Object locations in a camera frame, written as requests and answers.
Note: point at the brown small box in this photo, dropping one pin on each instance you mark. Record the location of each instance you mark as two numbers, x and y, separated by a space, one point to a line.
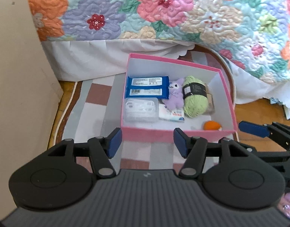
210 109

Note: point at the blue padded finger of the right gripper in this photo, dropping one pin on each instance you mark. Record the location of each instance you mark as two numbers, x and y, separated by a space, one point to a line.
254 129

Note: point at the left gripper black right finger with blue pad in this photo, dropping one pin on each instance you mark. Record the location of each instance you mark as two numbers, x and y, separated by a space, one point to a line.
221 170

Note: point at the striped checkered rug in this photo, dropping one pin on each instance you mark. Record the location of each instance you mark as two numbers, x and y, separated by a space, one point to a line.
91 108

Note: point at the clear floss picks package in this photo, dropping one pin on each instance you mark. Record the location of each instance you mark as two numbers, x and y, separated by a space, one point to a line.
141 110

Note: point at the white tissue packet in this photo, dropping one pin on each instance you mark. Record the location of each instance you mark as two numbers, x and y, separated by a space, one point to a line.
176 115

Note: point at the cardboard scraps under bed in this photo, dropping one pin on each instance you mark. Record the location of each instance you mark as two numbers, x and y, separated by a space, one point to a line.
286 109

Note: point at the pink storage box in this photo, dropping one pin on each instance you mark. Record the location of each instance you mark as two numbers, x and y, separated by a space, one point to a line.
140 65

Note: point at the beige wooden cabinet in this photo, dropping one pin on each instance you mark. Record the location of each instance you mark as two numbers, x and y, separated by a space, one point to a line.
29 95

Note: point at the white bed skirt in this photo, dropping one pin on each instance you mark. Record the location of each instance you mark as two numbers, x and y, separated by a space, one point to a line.
75 61

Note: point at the purple plush toy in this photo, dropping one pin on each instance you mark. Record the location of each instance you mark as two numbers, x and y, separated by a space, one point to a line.
175 100

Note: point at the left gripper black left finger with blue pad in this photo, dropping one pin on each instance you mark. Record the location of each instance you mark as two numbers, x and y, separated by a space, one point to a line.
64 174

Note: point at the green yarn ball black label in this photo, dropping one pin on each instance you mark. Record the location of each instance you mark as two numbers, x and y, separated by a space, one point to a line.
194 97

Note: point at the floral quilted bedspread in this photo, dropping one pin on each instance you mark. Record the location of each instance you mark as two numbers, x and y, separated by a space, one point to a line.
253 34

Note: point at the orange small ball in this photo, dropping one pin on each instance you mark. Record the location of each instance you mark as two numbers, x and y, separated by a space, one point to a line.
212 125

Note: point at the blue wet wipes pack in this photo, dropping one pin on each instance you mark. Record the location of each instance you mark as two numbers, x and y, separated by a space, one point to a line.
152 87

